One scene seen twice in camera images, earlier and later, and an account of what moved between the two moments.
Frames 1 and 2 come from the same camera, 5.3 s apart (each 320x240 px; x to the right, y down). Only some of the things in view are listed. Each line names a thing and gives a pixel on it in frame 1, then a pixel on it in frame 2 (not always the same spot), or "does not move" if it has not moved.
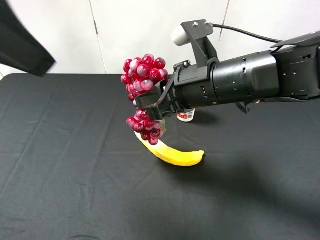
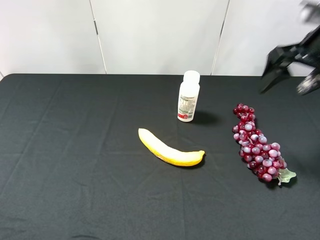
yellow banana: (174, 156) does not move
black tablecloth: (71, 168) does not move
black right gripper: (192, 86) to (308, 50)
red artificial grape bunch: (141, 73) to (265, 160)
